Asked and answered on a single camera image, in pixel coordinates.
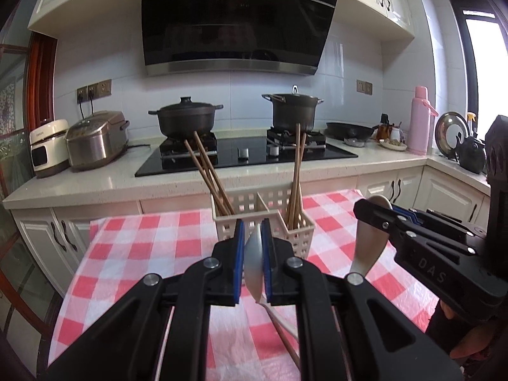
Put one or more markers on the stainless steel rice cooker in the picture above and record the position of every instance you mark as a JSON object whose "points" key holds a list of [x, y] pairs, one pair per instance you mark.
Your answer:
{"points": [[95, 143]]}

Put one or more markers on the small steel bowl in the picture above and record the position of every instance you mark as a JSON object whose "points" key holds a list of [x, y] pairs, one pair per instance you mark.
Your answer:
{"points": [[352, 141]]}

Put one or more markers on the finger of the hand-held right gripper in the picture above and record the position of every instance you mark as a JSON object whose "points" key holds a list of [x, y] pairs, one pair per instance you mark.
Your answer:
{"points": [[448, 222], [373, 216]]}

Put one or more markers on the red wooden door frame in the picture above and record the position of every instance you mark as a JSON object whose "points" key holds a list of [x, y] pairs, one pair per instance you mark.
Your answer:
{"points": [[39, 83]]}

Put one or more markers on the plate of food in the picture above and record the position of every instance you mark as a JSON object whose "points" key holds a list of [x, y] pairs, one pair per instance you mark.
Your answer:
{"points": [[393, 145]]}

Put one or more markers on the white lower cabinet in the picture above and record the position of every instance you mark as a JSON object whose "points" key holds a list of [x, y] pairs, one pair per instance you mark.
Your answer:
{"points": [[47, 238], [436, 190]]}

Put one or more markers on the steel pot lid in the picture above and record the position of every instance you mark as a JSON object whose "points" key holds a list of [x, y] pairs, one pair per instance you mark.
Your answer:
{"points": [[448, 135]]}

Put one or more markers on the pink thermos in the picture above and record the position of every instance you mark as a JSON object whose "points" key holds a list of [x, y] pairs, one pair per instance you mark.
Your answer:
{"points": [[420, 127]]}

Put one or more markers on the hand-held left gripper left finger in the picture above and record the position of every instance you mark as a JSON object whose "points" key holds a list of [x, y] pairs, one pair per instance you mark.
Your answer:
{"points": [[238, 264]]}

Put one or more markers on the red checkered tablecloth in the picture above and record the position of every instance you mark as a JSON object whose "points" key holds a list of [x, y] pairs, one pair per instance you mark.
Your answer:
{"points": [[131, 254]]}

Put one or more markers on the white plastic utensil basket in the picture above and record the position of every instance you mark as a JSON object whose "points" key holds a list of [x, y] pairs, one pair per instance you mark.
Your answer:
{"points": [[303, 239]]}

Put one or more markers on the wide black lidded pot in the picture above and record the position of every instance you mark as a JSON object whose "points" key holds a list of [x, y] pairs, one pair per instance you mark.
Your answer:
{"points": [[184, 119]]}

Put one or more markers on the tall dark stockpot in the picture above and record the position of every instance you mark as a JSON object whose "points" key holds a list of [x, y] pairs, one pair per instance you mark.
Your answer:
{"points": [[293, 111]]}

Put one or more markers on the small white jar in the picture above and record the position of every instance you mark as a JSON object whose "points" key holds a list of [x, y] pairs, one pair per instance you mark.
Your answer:
{"points": [[395, 133]]}

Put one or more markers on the black kettle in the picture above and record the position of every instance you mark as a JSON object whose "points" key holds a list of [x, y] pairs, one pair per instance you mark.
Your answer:
{"points": [[470, 154]]}

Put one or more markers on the small white cooker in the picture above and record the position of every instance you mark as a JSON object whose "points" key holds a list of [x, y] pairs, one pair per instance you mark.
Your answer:
{"points": [[47, 151]]}

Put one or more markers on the person's right hand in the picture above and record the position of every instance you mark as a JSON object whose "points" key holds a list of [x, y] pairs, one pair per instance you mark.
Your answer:
{"points": [[476, 341]]}

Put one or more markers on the black glass gas stove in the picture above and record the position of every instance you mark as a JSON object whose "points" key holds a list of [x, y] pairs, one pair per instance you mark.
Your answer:
{"points": [[238, 168]]}

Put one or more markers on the black range hood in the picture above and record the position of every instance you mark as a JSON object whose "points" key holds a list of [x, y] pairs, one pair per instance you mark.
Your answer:
{"points": [[238, 20]]}

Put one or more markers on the silver stove knob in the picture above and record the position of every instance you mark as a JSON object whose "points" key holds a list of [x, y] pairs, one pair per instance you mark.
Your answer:
{"points": [[243, 153], [274, 150]]}

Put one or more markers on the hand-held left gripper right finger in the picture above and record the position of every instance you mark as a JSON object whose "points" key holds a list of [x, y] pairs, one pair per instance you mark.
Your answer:
{"points": [[266, 264]]}

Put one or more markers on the yellow top spray bottle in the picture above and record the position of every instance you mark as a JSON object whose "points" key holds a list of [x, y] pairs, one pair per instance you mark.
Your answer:
{"points": [[472, 121]]}

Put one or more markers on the black frying pan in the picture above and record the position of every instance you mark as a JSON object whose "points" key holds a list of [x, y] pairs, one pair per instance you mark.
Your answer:
{"points": [[349, 130]]}

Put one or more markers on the dark framed window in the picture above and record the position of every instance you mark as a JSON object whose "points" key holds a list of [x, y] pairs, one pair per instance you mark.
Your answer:
{"points": [[484, 67]]}

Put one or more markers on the white ceramic spoon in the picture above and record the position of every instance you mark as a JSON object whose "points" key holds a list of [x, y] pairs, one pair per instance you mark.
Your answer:
{"points": [[253, 262], [365, 246]]}

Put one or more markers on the gold triple wall outlet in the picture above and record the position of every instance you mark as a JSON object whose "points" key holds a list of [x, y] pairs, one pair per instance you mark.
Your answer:
{"points": [[94, 90]]}

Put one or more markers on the dark sauce bottle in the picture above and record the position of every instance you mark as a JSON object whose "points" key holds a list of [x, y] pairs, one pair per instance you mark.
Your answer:
{"points": [[383, 129]]}

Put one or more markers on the brown wooden chopstick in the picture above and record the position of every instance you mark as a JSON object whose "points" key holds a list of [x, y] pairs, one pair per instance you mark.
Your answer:
{"points": [[301, 158], [297, 166], [287, 345], [206, 154], [198, 162]]}

